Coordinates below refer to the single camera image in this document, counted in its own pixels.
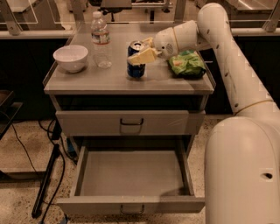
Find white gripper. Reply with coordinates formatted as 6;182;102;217
127;20;198;66

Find blue pepsi can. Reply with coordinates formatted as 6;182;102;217
127;40;145;78

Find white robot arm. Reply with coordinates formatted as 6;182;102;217
128;3;280;224

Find grey drawer cabinet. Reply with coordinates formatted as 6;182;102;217
45;24;215;151

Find grey upper drawer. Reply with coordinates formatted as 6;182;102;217
56;110;205;137

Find open grey lower drawer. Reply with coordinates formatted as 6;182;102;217
58;147;205;215

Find green chip bag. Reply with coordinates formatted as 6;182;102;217
168;50;206;79

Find clear plastic water bottle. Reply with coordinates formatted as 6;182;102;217
91;11;112;68

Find white bowl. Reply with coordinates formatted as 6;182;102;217
52;45;88;73

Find black table leg base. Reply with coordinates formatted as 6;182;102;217
31;144;60;219

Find black floor cable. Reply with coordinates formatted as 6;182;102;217
0;112;77;224

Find white rail bar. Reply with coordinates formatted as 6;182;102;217
0;28;280;39

